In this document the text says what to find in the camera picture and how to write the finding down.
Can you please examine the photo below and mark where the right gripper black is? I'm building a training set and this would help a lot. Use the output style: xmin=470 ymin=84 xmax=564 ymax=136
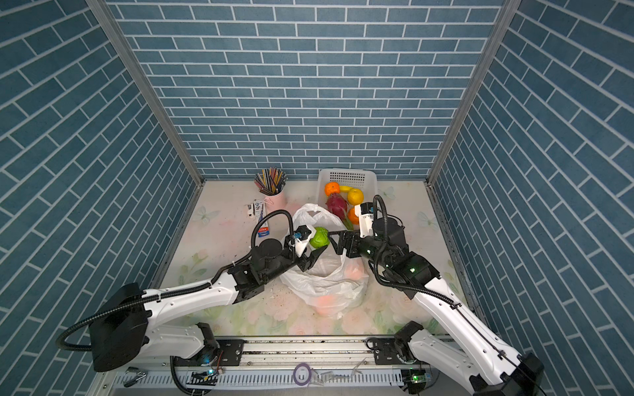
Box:
xmin=329 ymin=228 xmax=393 ymax=270

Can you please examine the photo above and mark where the orange fruit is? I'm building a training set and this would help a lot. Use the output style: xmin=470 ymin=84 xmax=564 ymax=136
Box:
xmin=325 ymin=181 xmax=341 ymax=197
xmin=348 ymin=207 xmax=359 ymax=225

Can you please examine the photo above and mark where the white plastic bag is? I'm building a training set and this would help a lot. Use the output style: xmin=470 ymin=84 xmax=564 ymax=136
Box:
xmin=281 ymin=203 xmax=369 ymax=318

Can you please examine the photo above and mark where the pink dragon fruit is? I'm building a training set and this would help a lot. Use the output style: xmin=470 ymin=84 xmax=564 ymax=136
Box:
xmin=326 ymin=192 xmax=354 ymax=230

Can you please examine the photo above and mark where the yellow lemon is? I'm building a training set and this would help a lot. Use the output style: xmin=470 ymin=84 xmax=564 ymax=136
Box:
xmin=347 ymin=188 xmax=365 ymax=206

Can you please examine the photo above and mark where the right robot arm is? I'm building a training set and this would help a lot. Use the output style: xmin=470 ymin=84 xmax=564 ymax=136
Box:
xmin=329 ymin=196 xmax=545 ymax=395

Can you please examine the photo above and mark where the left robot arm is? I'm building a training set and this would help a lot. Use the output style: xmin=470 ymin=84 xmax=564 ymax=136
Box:
xmin=55 ymin=210 xmax=325 ymax=372

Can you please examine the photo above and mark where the toothpaste box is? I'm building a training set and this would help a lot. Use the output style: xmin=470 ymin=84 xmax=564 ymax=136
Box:
xmin=252 ymin=201 xmax=270 ymax=238

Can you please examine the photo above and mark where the pink pencil cup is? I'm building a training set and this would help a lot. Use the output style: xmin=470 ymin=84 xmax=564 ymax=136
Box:
xmin=264 ymin=191 xmax=287 ymax=213

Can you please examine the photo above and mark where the white plastic basket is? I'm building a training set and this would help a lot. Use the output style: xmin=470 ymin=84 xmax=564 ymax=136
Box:
xmin=314 ymin=168 xmax=378 ymax=208

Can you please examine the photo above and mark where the small white eraser box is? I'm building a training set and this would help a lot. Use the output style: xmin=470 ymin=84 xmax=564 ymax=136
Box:
xmin=247 ymin=203 xmax=256 ymax=219

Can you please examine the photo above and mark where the colored pencils bundle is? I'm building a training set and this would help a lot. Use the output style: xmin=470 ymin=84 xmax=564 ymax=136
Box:
xmin=254 ymin=168 xmax=287 ymax=196

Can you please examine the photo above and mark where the purple tape roll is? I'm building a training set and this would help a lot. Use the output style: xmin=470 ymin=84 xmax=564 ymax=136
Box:
xmin=292 ymin=362 xmax=313 ymax=387

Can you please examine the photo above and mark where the metal clip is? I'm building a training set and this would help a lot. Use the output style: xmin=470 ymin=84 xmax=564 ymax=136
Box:
xmin=123 ymin=366 xmax=148 ymax=388

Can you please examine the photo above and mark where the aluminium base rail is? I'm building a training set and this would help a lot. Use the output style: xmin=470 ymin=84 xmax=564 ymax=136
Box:
xmin=89 ymin=336 xmax=452 ymax=395

